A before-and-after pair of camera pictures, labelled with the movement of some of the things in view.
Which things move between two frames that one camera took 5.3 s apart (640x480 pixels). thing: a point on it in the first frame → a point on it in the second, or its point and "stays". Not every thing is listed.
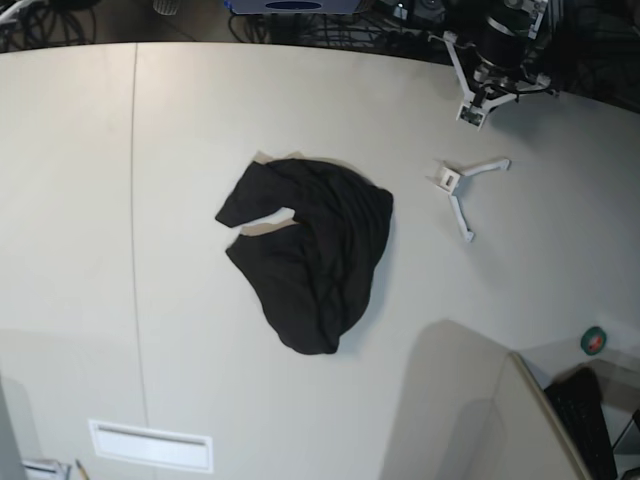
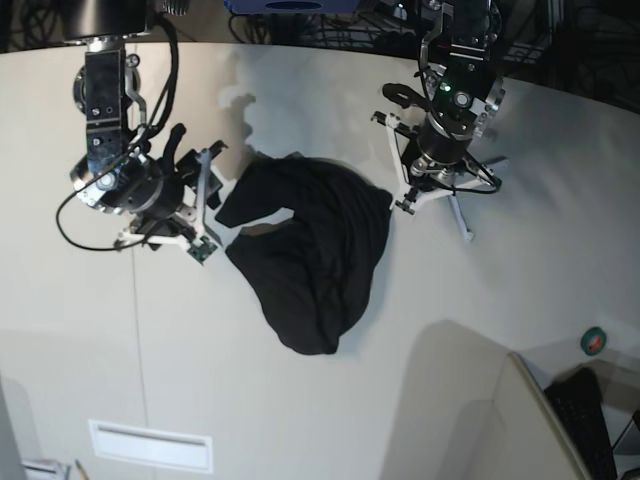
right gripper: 501,46 → 439,144
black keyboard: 575,399 stays
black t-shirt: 314,278 stays
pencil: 82,470 stays
